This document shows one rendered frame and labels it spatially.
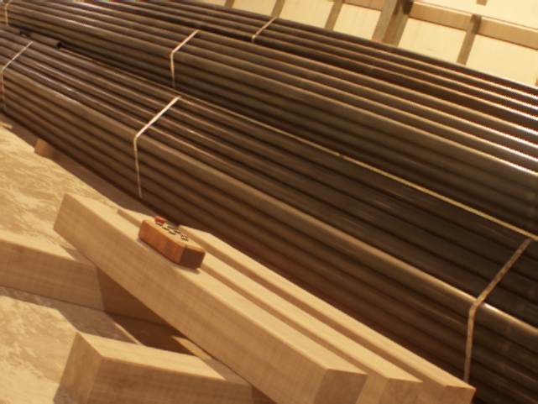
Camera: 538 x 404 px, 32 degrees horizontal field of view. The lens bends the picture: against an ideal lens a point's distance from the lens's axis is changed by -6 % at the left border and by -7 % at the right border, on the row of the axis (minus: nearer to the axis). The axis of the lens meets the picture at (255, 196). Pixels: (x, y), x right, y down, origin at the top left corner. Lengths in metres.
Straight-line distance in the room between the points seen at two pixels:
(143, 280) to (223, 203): 1.67
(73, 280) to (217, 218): 1.65
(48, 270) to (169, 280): 0.32
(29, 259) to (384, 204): 1.38
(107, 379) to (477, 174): 1.72
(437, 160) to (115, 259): 1.35
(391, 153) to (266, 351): 1.72
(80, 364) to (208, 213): 2.27
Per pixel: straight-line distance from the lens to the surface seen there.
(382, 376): 1.65
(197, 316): 1.79
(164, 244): 1.95
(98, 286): 2.15
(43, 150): 4.61
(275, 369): 1.61
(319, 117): 3.55
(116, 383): 1.52
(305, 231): 3.18
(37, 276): 2.08
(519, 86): 3.64
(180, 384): 1.58
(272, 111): 3.80
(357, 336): 1.95
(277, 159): 3.51
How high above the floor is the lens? 0.52
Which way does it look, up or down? 4 degrees down
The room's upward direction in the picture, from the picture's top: 21 degrees clockwise
